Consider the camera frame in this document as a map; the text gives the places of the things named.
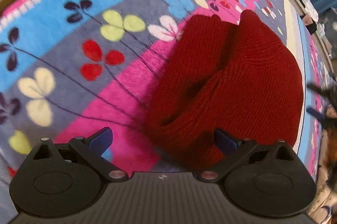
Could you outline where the red knit sweater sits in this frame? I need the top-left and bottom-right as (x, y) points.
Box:
(143, 10), (303, 170)

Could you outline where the colourful floral fleece blanket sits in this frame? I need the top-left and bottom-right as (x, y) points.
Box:
(1, 0), (336, 223)

